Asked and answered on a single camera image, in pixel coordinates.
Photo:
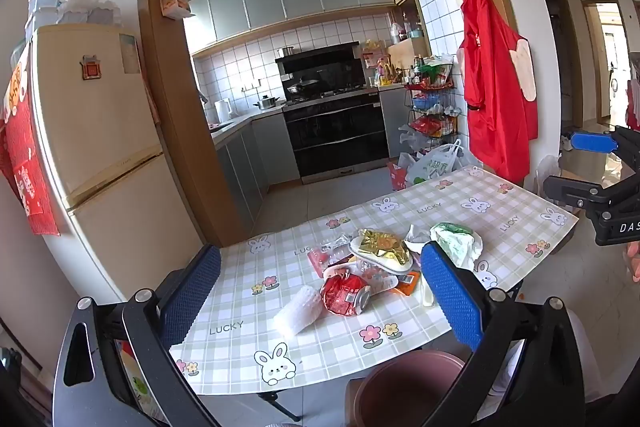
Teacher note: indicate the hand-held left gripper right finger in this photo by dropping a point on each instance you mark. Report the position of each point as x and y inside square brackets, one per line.
[450, 302]

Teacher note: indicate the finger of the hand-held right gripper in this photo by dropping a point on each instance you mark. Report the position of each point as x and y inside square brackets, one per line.
[590, 142]
[565, 189]

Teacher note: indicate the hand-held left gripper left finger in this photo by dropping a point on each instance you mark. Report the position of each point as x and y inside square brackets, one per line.
[192, 292]

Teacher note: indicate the orange snack packet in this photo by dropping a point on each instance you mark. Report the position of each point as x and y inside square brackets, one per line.
[407, 284]

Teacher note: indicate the clear plastic tray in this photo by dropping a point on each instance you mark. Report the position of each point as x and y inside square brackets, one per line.
[402, 263]

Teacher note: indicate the pink trash bin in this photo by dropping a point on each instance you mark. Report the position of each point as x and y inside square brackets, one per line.
[400, 387]

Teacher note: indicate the red card blister pack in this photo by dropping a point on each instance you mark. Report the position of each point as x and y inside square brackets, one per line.
[320, 259]

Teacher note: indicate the person's right hand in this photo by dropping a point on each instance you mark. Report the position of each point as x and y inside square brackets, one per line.
[634, 264]

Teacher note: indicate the green white plastic bag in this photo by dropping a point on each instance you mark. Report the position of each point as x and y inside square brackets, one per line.
[457, 244]

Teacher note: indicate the white wrapper scrap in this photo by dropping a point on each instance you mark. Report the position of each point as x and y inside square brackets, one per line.
[416, 237]

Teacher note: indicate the checked bunny tablecloth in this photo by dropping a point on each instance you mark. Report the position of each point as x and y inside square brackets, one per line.
[250, 344]

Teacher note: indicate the gold foil wrapper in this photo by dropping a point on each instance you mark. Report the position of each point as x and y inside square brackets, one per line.
[382, 246]

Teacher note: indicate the crushed red can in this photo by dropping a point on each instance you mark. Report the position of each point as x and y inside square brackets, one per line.
[342, 297]

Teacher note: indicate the white foam wrap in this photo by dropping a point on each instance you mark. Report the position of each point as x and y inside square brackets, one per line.
[300, 309]

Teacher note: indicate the red apron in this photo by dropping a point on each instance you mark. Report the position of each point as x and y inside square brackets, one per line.
[492, 82]

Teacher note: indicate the grey lower cabinets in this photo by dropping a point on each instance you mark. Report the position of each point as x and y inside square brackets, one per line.
[240, 167]

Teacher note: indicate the white shopping bag green print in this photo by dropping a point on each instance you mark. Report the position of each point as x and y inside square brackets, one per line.
[432, 167]

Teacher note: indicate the red box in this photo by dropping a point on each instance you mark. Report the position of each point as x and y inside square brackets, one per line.
[397, 177]

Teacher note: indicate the black table leg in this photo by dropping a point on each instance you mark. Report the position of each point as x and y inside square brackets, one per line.
[282, 407]

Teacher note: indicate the white kettle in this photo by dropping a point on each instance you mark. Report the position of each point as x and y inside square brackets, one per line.
[222, 110]

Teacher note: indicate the cream refrigerator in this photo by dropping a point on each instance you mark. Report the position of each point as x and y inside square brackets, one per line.
[100, 132]

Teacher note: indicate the black oven stove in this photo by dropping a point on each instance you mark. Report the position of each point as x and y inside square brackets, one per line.
[335, 137]

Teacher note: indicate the steel cooking pot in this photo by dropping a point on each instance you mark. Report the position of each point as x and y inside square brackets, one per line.
[267, 103]

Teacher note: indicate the red hanging banner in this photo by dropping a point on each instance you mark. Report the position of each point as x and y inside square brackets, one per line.
[25, 167]

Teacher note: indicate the row of condiment bottles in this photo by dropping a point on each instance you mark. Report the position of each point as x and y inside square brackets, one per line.
[382, 72]

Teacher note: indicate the black wok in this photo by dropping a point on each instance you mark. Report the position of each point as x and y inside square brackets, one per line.
[301, 88]

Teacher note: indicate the red fridge magnet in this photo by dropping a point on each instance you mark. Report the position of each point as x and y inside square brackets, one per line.
[91, 67]

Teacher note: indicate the small steel pot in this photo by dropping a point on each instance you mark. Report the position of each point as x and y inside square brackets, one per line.
[286, 52]

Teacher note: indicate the black range hood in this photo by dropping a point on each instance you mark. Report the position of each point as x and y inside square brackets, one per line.
[320, 67]

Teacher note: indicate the stack of white containers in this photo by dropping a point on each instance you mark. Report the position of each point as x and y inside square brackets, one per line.
[75, 9]

